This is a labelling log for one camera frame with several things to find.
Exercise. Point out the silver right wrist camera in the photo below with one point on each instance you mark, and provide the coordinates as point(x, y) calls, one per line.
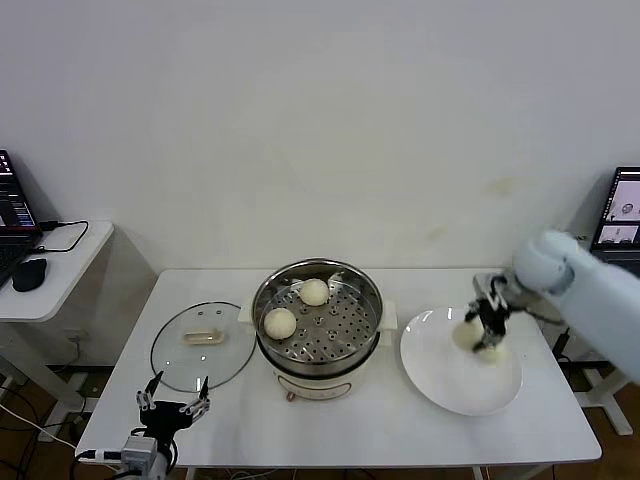
point(487, 285)

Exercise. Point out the white round plate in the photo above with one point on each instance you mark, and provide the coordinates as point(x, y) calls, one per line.
point(450, 380)

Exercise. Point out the white side table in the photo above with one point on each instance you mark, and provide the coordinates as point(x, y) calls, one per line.
point(70, 290)
point(605, 400)

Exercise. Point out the stainless steel steamer basket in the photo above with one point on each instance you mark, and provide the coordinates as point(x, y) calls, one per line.
point(340, 325)

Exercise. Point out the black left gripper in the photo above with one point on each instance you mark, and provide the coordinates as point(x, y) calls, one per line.
point(165, 417)

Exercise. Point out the cream electric cooker base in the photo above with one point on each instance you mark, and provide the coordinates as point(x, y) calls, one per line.
point(325, 385)

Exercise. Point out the round glass lid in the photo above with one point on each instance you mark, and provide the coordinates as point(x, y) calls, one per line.
point(200, 360)

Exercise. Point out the laptop with red edge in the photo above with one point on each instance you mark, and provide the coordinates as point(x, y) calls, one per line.
point(15, 210)

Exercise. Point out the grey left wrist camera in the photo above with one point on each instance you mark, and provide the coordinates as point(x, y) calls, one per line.
point(140, 451)

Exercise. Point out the black computer mouse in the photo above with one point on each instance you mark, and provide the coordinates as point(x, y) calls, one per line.
point(30, 274)

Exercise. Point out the white steamed baozi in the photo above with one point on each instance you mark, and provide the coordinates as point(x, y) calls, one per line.
point(280, 324)
point(496, 356)
point(314, 292)
point(464, 337)

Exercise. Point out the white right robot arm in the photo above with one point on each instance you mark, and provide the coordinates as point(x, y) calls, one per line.
point(590, 300)

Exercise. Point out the white wall socket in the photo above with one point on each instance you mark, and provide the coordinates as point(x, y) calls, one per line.
point(75, 334)

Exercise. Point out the dark grey laptop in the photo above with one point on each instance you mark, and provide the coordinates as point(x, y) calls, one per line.
point(620, 220)

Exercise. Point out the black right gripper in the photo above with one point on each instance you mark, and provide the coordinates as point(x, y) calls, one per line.
point(500, 310)

